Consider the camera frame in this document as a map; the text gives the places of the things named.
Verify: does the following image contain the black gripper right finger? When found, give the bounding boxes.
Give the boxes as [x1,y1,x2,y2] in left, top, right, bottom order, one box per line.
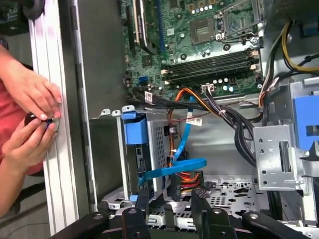
[191,188,311,239]

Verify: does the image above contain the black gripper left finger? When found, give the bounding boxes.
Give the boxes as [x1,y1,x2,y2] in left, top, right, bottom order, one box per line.
[49,189,152,239]

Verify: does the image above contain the orange red power wire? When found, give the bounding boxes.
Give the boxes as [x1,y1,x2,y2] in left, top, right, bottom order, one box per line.
[168,87,212,203]

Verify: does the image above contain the hard disk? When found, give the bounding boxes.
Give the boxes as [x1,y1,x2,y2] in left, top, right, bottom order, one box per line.
[121,111,152,203]

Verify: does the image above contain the blue data wire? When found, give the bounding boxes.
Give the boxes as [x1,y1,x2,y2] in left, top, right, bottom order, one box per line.
[138,94,208,186]

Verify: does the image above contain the round black tool blue ring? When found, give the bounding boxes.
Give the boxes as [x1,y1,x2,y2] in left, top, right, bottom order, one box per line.
[24,112,60,132]

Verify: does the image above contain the silver disk bay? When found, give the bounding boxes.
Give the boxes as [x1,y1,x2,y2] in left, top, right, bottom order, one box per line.
[88,106,172,210]

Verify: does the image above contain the person's right hand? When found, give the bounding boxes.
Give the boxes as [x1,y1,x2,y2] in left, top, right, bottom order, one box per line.
[1,119,58,172]

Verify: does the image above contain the person's left hand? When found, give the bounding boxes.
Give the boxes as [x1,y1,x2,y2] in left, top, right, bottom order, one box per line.
[6,58,62,120]

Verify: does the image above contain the silver drive cage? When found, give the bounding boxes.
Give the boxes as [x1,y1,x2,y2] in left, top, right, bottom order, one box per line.
[253,77,319,192]

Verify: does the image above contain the blue drive latch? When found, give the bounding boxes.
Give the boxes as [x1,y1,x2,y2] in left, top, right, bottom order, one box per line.
[293,96,319,153]

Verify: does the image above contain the RAM slot white clips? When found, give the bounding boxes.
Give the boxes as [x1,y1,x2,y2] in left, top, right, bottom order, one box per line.
[160,51,260,75]
[163,63,259,86]

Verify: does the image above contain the black PC case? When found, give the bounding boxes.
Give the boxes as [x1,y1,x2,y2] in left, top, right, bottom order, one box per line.
[58,0,319,239]

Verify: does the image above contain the RAM slot black clips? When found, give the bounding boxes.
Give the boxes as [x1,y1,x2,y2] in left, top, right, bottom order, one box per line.
[165,57,259,80]
[165,46,257,69]

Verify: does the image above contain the person's red shirt trunk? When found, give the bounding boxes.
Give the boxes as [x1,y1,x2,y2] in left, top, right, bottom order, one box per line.
[0,79,43,175]

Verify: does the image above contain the green motherboard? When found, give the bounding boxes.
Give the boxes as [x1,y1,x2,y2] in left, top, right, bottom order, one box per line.
[121,0,265,100]

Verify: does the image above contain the black expansion slot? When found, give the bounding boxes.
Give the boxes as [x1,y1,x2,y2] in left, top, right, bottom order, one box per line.
[126,4,137,56]

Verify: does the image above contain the black graphics card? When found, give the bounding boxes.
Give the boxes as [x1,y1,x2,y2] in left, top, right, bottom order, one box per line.
[136,0,159,57]

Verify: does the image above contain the blue expansion slot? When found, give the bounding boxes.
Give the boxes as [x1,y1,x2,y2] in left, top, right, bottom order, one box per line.
[156,0,167,53]

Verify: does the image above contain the white expansion slot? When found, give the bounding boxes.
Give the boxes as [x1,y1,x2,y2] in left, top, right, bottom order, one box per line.
[133,0,140,43]

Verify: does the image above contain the metal socket cover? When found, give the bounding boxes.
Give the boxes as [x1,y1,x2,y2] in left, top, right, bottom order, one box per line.
[216,0,264,40]

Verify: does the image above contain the grey power supply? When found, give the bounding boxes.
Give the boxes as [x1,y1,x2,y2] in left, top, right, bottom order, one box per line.
[265,0,319,22]

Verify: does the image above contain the black round wheel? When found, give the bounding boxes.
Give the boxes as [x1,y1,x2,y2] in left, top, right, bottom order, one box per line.
[21,0,46,20]

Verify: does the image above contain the black cable bundle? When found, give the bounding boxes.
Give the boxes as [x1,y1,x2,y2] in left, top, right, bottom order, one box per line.
[126,84,257,167]

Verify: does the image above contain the white grey wire bundle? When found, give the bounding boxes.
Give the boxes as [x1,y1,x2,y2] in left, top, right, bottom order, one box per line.
[259,24,284,108]

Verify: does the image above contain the yellow black wire bundle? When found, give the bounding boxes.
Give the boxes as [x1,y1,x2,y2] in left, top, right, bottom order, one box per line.
[281,21,319,73]

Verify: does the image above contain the wire locking lever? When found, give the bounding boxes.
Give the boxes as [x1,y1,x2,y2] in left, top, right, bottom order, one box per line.
[216,33,261,43]

